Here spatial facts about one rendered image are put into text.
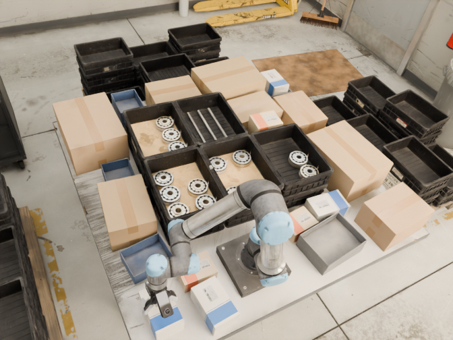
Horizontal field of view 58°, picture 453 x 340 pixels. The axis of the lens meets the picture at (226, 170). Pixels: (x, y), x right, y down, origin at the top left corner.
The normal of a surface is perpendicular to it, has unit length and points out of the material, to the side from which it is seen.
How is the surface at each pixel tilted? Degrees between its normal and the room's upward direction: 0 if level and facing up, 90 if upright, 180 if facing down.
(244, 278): 4
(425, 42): 90
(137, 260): 0
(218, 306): 0
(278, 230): 88
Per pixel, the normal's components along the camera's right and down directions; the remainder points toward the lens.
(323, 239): 0.10, -0.67
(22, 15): 0.47, 0.68
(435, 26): -0.88, 0.29
